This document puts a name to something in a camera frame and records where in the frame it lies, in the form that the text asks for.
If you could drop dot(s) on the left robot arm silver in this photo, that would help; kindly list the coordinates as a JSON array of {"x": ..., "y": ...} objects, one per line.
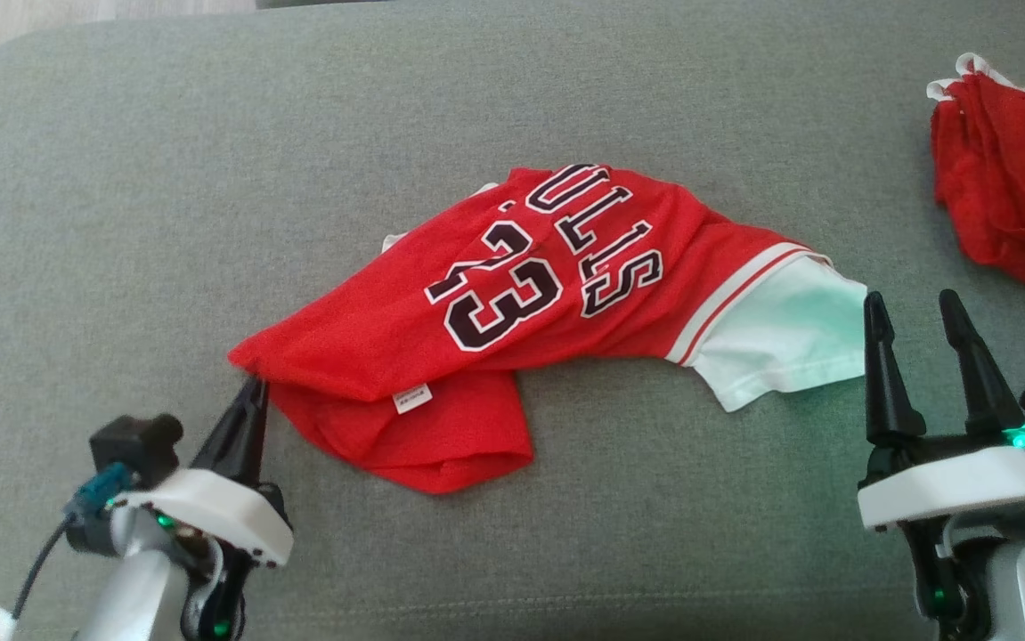
[{"x": 134, "y": 588}]

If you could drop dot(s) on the red shorts white trim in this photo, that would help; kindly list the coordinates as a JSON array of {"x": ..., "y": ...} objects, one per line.
[{"x": 1020, "y": 178}]

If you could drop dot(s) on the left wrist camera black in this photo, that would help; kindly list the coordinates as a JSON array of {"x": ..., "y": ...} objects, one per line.
[{"x": 134, "y": 445}]

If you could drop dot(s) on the red Bulls jersey white sleeves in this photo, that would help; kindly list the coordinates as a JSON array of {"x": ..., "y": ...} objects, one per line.
[{"x": 494, "y": 312}]

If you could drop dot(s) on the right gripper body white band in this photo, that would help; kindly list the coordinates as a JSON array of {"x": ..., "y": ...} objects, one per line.
[{"x": 957, "y": 485}]

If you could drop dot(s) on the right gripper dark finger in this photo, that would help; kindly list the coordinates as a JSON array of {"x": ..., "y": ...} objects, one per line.
[
  {"x": 888, "y": 383},
  {"x": 980, "y": 374}
]

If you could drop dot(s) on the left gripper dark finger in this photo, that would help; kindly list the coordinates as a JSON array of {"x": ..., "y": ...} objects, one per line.
[
  {"x": 254, "y": 445},
  {"x": 218, "y": 436}
]

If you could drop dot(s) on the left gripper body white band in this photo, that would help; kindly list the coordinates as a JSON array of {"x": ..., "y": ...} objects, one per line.
[{"x": 218, "y": 512}]

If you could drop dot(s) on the grey sofa seat cushion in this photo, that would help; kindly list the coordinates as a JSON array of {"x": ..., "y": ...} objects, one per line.
[{"x": 298, "y": 133}]

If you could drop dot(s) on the teal connector at left camera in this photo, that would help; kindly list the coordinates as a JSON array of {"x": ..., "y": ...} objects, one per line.
[{"x": 98, "y": 492}]

